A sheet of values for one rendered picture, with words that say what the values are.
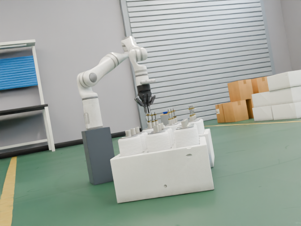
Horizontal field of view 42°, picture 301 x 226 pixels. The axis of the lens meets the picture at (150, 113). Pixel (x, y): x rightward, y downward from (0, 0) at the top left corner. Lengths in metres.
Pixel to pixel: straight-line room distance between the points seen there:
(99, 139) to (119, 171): 0.61
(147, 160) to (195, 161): 0.19
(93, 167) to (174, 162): 0.72
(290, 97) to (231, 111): 1.45
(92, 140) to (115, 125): 5.18
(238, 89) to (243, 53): 2.57
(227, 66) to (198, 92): 0.86
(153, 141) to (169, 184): 0.18
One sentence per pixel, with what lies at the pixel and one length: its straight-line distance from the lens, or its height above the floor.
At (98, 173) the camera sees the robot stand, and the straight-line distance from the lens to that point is 2.17.
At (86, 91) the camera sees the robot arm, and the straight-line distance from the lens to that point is 2.23.
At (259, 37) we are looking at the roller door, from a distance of 8.77.
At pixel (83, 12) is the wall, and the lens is 7.55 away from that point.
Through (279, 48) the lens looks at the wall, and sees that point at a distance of 9.14.
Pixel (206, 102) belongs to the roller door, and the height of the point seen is 0.36.
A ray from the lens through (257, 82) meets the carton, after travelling 6.21.
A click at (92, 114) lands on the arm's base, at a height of 0.38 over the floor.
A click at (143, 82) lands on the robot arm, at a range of 2.10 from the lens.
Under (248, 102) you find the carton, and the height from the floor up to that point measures 0.24.
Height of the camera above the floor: 0.33
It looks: level
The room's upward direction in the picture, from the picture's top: 10 degrees counter-clockwise
